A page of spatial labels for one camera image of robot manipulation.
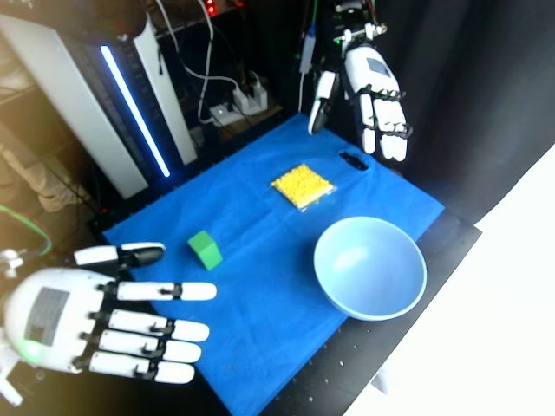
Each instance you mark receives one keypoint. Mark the white power strip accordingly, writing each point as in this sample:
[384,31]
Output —
[223,115]

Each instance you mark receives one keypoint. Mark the small black object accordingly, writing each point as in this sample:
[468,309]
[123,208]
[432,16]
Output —
[353,161]

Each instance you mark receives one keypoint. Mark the white tower with blue light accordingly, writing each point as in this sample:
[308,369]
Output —
[65,86]

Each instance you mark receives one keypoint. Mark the green block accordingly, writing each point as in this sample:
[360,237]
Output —
[208,253]

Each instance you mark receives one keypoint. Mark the blue cloth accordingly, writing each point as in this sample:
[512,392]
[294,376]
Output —
[260,281]

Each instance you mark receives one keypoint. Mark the light blue bowl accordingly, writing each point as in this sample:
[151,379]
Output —
[368,268]

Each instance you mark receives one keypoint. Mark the bag of yellow beads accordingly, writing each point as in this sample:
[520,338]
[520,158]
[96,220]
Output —
[303,186]

